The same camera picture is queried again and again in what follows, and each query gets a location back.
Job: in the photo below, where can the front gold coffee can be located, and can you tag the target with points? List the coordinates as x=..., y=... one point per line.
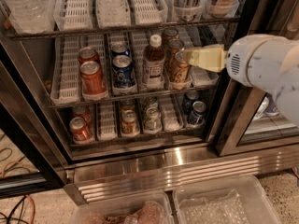
x=179, y=68

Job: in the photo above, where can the bottom rear gold can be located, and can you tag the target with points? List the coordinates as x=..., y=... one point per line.
x=127, y=105

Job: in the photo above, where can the bottom front blue can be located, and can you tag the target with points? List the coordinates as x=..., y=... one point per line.
x=197, y=112

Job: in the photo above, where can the bottom rear green can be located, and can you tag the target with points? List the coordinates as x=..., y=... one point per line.
x=149, y=102

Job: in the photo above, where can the left clear plastic bin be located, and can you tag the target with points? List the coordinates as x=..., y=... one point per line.
x=143, y=208

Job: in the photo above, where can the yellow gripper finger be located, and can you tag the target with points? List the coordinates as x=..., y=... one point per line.
x=211, y=58

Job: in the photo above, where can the steel fridge bottom grille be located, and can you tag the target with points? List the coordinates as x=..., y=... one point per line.
x=167, y=169

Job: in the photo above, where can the glass fridge door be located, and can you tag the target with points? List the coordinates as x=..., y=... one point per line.
x=19, y=122
x=255, y=122

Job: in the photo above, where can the bottom rear orange can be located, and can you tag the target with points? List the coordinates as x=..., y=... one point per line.
x=84, y=112

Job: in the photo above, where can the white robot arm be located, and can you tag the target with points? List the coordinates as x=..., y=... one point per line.
x=269, y=63

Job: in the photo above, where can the left glass fridge door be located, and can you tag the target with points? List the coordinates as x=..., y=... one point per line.
x=19, y=122

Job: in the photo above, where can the right glass fridge door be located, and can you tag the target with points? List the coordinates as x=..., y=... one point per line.
x=255, y=122

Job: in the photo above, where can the clear water bottle red cap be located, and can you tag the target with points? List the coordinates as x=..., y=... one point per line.
x=31, y=16

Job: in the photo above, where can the gold coffee can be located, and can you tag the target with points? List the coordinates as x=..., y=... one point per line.
x=169, y=34
x=179, y=68
x=173, y=46

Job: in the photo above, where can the clear plastic bin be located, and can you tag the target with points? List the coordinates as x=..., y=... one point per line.
x=231, y=200
x=143, y=208

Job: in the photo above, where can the bottom rear blue can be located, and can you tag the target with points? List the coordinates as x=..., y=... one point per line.
x=188, y=99

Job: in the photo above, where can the bottom front gold can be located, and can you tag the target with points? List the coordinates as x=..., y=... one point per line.
x=129, y=122

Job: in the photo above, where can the rear blue soda can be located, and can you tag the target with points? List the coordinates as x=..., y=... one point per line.
x=120, y=48

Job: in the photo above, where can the orange soda can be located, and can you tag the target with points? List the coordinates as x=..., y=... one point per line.
x=92, y=78
x=88, y=54

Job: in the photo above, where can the right clear plastic bin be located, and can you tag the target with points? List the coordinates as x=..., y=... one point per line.
x=231, y=200

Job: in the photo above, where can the rear gold coffee can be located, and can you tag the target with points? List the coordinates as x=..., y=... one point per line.
x=169, y=34

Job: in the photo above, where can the green can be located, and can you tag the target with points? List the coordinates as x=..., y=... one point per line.
x=149, y=102
x=152, y=120

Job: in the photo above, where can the front orange soda can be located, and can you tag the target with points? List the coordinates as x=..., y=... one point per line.
x=92, y=78

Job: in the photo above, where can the front blue soda can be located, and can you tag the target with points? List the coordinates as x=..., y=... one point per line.
x=123, y=74

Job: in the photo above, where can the blue soda can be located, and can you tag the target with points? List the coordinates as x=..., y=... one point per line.
x=120, y=48
x=123, y=74

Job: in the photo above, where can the plaid label bottle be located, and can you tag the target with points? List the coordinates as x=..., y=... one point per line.
x=186, y=10

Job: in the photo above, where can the bottom front green can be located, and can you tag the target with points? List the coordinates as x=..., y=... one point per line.
x=152, y=120

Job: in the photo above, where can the middle gold coffee can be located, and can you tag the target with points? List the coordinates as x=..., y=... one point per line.
x=173, y=46

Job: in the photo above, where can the rear orange soda can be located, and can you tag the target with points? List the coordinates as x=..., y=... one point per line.
x=88, y=54

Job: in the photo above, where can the brown tea bottle white cap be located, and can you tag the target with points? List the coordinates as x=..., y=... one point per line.
x=153, y=62

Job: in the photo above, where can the bottom front orange can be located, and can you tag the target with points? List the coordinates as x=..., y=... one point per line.
x=80, y=129

